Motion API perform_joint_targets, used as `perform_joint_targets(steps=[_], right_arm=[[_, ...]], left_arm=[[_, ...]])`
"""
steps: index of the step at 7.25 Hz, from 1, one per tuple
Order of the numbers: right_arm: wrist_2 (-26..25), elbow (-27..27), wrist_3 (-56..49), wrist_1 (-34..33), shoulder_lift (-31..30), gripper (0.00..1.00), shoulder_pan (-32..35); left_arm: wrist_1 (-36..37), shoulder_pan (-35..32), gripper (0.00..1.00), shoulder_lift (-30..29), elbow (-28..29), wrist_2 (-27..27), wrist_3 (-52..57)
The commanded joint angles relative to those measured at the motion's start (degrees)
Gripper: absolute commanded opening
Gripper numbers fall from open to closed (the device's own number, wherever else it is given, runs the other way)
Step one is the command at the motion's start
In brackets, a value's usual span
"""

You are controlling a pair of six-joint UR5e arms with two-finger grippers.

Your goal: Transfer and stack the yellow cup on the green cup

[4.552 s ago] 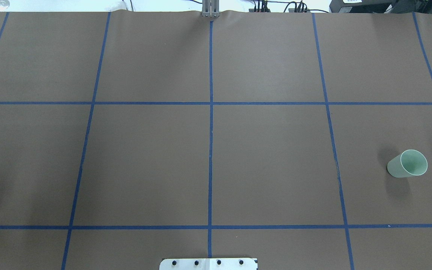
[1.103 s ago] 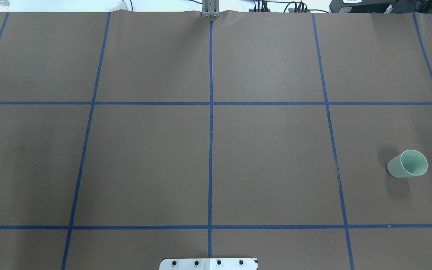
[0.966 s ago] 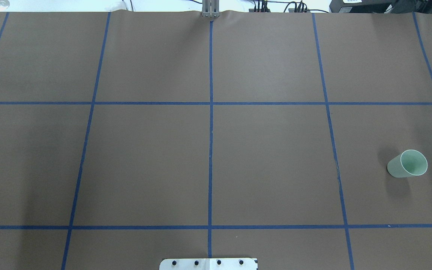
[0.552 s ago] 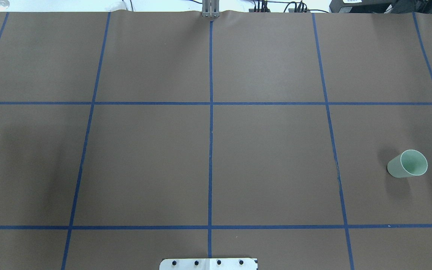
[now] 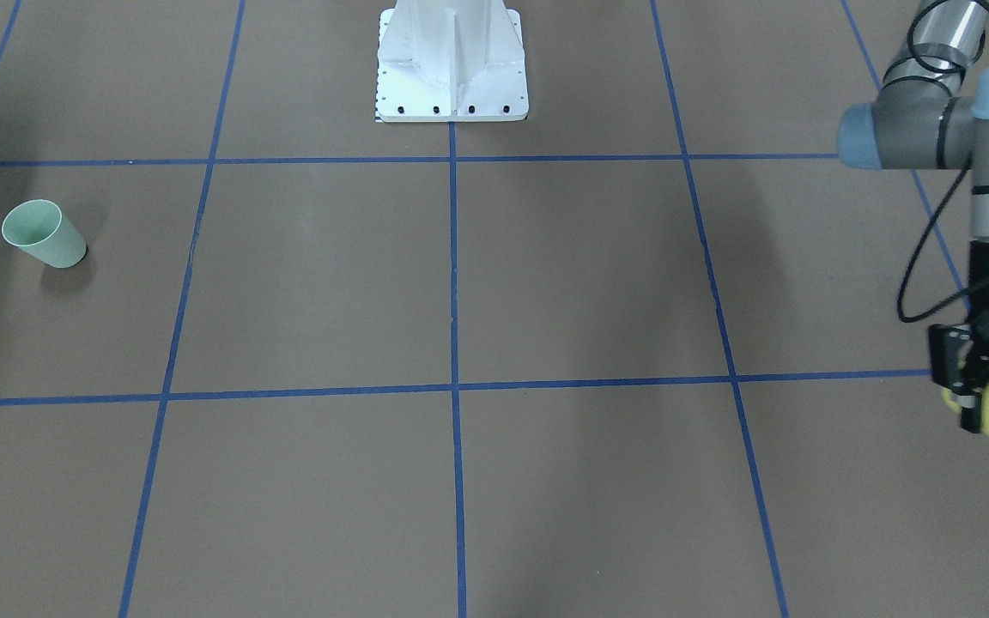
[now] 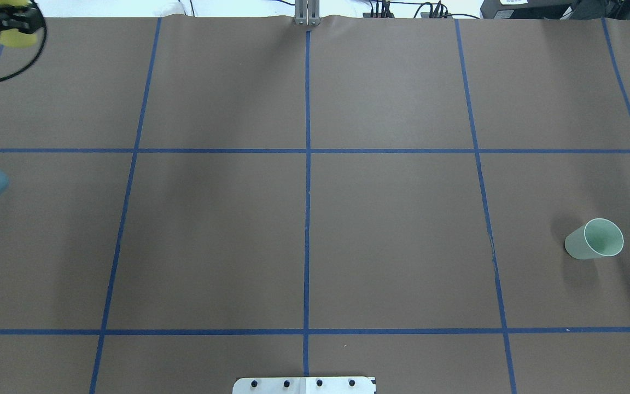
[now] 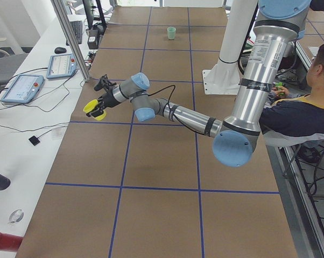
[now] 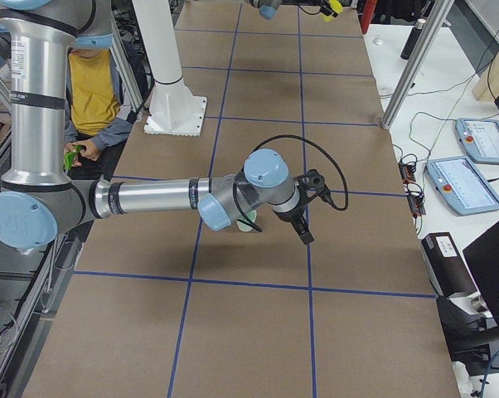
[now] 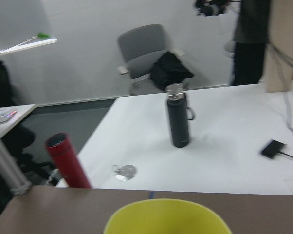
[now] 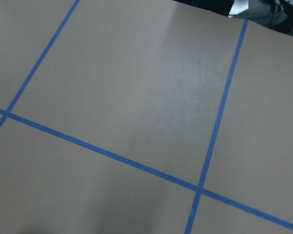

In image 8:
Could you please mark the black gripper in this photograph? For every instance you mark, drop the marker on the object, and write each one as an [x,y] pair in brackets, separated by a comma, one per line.
[288,215]

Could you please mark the yellow plastic cup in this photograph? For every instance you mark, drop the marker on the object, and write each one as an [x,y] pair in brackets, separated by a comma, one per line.
[330,9]

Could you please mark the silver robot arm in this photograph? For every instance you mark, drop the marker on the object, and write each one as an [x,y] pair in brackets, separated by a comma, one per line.
[267,8]
[38,201]

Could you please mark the green plastic cup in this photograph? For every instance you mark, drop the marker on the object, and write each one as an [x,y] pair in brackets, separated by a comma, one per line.
[244,223]

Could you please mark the small electronics board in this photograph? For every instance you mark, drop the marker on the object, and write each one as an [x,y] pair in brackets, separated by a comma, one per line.
[414,192]

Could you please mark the black box with label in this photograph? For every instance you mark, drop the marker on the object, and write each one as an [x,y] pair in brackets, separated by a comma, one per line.
[447,272]

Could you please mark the near blue teach pendant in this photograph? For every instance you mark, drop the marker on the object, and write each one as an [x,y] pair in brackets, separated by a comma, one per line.
[462,186]

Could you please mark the blue teach pendant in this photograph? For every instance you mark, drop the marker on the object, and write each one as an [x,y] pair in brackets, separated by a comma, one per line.
[479,139]
[462,186]

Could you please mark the black computer monitor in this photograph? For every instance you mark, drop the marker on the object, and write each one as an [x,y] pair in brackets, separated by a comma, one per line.
[482,257]

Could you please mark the far blue teach pendant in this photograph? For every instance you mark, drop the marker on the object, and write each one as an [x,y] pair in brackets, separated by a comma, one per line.
[479,139]

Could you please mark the black bottle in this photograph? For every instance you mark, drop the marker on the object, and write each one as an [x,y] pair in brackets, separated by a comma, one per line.
[412,38]

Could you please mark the seated person in yellow shirt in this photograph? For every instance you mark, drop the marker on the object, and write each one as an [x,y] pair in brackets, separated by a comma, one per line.
[98,113]

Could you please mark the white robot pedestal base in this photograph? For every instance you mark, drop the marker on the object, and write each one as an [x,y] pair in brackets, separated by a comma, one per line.
[173,109]

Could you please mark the aluminium frame post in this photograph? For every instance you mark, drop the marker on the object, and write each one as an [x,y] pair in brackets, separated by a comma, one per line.
[419,53]

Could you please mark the green handled grabber tool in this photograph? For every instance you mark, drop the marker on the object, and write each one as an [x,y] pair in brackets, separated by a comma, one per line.
[71,156]

